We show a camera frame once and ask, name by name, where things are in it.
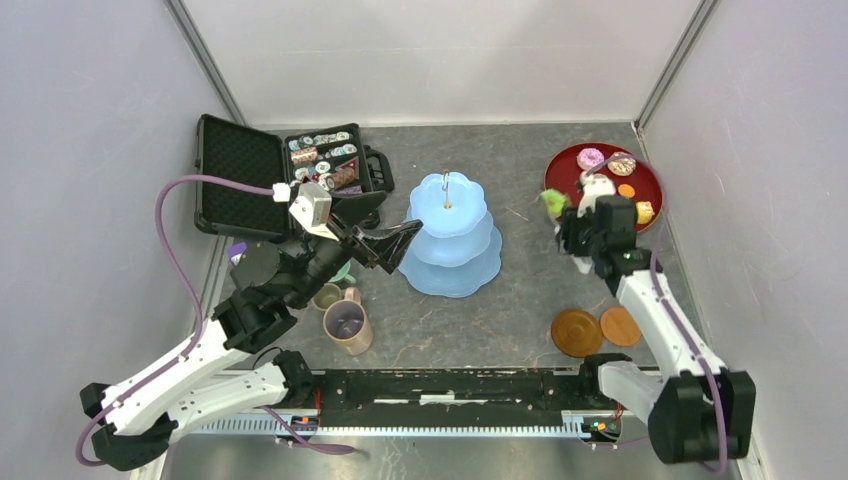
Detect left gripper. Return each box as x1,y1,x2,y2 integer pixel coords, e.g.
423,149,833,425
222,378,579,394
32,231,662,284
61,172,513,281
285,190,423,310

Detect green frosted donut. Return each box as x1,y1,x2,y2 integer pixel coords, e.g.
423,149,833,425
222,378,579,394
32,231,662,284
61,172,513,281
538,189,573,220

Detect pink frosted donut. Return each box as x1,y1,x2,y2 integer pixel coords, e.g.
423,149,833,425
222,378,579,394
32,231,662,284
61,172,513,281
576,148,606,171

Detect blue three-tier cake stand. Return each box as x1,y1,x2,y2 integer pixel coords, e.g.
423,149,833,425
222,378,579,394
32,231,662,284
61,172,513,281
399,171,503,298

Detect metal tongs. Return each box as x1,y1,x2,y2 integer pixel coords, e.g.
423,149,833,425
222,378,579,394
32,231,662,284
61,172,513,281
555,207,593,275

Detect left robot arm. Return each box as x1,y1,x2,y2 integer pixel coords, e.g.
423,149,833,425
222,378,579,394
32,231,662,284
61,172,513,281
79,183,423,471

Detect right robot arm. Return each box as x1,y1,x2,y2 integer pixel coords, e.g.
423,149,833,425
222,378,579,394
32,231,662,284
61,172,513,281
557,195,756,473

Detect yellow cupcake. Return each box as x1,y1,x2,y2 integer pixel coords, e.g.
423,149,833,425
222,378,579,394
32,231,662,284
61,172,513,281
636,201,656,225

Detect small orange cookie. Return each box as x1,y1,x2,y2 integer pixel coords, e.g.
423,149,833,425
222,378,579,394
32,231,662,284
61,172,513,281
617,184,636,199

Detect green teacup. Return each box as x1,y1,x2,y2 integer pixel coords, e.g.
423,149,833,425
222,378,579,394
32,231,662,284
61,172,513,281
328,261,357,285

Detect red round tray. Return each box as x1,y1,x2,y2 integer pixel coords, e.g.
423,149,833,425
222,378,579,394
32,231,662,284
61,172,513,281
543,142,663,233

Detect white sprinkled donut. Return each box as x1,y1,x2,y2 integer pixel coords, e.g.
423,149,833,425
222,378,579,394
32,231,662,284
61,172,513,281
607,151,637,177

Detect black open case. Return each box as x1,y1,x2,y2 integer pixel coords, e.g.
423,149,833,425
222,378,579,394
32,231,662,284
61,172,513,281
194,114,394,243

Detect small olive cup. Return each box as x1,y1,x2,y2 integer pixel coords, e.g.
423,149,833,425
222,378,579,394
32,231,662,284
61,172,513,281
310,283,343,312

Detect light wooden coaster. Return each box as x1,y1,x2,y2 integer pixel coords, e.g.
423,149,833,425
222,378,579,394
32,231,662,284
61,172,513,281
600,307,642,347

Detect pink mug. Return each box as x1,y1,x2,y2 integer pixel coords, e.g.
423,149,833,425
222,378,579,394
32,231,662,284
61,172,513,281
322,287,374,356

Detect dark wooden coaster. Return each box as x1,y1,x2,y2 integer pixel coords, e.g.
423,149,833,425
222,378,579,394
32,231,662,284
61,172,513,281
550,309,603,358

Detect purple box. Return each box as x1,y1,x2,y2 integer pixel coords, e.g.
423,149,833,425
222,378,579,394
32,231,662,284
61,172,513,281
226,242,248,267

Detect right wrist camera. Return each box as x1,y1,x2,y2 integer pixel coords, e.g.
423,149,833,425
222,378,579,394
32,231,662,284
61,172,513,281
577,171,617,217

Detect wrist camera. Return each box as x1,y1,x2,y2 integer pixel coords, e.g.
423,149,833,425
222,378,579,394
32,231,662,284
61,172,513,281
577,171,617,217
289,182,339,241

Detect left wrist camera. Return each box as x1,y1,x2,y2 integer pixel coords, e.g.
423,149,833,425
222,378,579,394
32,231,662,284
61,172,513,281
289,182,339,241

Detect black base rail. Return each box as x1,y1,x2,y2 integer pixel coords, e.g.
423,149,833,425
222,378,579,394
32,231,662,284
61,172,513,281
273,352,625,444

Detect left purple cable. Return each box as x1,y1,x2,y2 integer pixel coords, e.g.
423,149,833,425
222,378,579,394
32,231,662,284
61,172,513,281
74,174,291,468

